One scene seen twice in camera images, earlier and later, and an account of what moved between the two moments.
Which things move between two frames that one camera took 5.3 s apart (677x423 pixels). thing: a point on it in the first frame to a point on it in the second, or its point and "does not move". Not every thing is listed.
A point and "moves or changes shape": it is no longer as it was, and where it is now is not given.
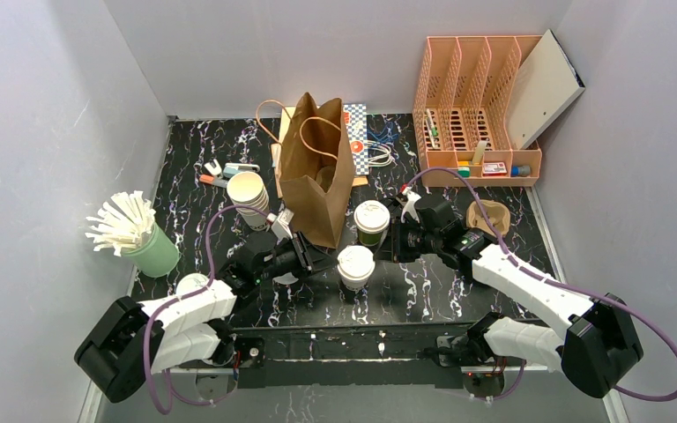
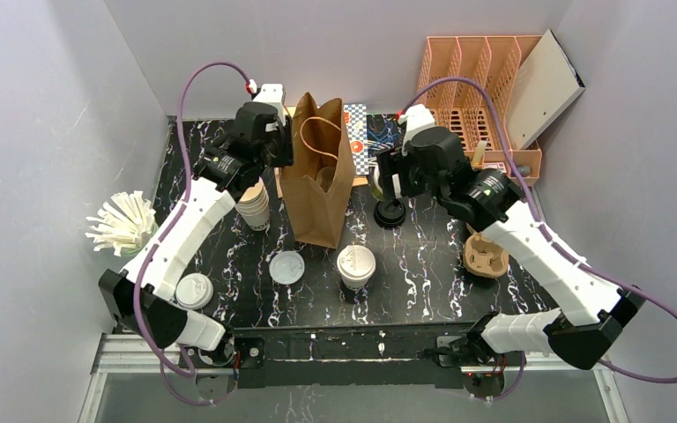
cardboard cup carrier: x=484 y=215 moves or changes shape
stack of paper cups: x=247 y=189 does not move
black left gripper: x=302 y=253 to x=279 y=143
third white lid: x=191 y=282 does not move
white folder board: x=546 y=85 does not move
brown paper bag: x=316 y=168 does not move
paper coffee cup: x=355 y=265 does not move
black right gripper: x=397 y=241 to x=393 y=177
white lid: x=355 y=263 does not move
